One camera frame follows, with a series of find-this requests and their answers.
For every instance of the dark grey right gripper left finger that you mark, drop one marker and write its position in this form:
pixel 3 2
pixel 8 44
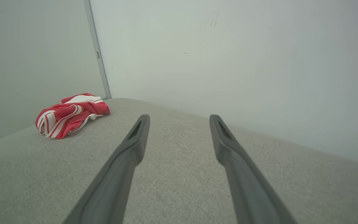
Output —
pixel 117 186

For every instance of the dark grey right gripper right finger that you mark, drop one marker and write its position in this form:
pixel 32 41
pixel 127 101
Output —
pixel 247 193

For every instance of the red white basketball jersey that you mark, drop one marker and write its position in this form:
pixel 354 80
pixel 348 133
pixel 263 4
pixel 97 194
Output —
pixel 70 116

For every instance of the grey metal frame post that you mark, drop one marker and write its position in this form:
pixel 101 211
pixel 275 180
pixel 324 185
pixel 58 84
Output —
pixel 96 46

